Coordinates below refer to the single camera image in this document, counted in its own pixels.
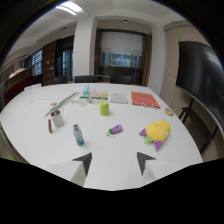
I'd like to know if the ceiling light panel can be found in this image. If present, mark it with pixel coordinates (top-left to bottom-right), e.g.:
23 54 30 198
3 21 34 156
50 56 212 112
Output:
54 0 84 16

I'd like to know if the white roller window blind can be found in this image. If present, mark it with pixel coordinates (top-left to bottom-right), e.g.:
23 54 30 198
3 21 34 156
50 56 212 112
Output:
100 30 144 57

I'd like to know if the orange book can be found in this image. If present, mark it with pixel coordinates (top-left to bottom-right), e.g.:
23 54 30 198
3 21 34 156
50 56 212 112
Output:
130 90 161 110

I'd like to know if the large black display screen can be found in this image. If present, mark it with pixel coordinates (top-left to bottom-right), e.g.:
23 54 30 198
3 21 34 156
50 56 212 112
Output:
175 40 224 129

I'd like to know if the grey white booklet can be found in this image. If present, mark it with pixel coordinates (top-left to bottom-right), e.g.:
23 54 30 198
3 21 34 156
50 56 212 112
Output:
109 92 129 105

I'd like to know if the yellow plush toy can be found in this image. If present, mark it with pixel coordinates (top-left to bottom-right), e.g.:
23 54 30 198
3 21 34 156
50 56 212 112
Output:
138 119 172 151

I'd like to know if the purple eggplant toy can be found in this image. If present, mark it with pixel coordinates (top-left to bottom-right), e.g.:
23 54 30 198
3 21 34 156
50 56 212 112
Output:
106 124 123 137

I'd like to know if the long green striped ruler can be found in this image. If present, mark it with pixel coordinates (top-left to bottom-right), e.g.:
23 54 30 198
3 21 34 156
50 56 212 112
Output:
44 91 82 118

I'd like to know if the dark office chair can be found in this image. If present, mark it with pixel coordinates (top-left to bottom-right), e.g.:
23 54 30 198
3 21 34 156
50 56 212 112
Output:
73 75 96 84
53 76 69 85
109 74 133 85

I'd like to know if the black display stand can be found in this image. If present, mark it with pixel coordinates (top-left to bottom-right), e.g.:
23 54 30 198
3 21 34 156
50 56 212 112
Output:
178 97 219 155

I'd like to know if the blue mouthwash bottle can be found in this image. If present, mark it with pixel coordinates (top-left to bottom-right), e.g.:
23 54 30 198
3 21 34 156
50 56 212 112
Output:
72 124 85 147

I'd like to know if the brown tape roll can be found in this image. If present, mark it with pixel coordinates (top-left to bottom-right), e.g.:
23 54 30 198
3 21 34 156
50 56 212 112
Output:
163 108 175 117

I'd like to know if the red sofa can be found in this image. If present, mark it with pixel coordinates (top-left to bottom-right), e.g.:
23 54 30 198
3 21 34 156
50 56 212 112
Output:
3 67 36 105

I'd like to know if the green cylindrical cup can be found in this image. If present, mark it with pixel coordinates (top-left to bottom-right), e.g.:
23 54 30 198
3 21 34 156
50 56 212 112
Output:
99 100 110 117

